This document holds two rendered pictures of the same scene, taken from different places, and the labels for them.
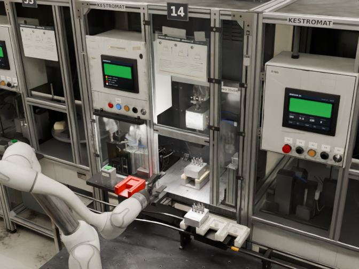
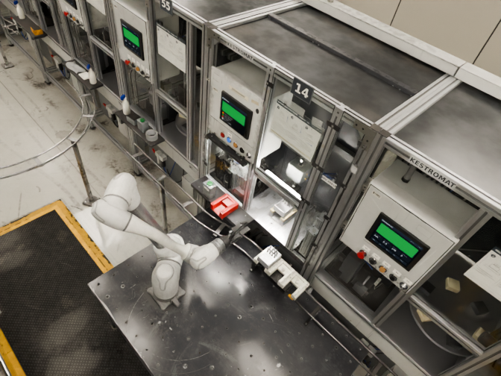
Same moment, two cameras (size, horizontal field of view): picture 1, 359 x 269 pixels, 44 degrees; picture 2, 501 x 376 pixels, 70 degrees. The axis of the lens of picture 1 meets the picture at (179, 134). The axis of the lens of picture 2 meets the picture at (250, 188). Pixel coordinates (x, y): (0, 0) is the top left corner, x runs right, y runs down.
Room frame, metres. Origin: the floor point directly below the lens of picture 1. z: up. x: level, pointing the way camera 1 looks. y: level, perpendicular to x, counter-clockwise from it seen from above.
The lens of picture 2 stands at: (0.82, -0.03, 2.89)
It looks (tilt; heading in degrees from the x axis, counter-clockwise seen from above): 47 degrees down; 7
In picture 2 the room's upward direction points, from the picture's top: 11 degrees clockwise
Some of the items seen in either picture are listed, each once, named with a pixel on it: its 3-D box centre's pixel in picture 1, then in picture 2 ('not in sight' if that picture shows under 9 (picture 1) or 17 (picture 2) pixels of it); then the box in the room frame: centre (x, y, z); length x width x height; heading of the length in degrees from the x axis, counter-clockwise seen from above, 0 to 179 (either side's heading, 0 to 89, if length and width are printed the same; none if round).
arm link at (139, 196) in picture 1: (137, 202); (218, 246); (1.93, 0.22, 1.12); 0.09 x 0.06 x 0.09; 59
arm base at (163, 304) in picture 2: not in sight; (168, 292); (1.76, 0.47, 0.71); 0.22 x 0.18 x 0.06; 59
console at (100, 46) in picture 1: (129, 72); (246, 110); (2.62, 0.30, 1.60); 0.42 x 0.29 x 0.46; 59
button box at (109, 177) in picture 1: (109, 175); (210, 188); (2.47, 0.45, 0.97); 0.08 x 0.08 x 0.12; 59
